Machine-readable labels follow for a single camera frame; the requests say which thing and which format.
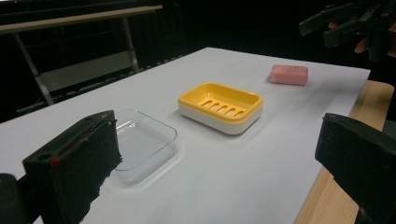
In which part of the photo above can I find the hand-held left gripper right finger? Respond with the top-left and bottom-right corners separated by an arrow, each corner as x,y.
315,112 -> 396,224

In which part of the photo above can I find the clear plastic soap box lid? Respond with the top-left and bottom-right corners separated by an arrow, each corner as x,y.
111,108 -> 179,185

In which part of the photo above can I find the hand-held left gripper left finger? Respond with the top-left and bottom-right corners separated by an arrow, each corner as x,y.
21,109 -> 123,224

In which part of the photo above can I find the white table sheet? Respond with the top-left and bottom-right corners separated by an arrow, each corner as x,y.
0,47 -> 372,224

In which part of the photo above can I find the metal frame stand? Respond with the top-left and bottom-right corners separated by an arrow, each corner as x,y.
0,4 -> 164,115

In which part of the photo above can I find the pink soap bar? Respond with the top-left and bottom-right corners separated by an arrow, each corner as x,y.
269,64 -> 309,87

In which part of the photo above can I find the yellow and white soap dish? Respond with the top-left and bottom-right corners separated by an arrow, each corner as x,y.
177,81 -> 264,136

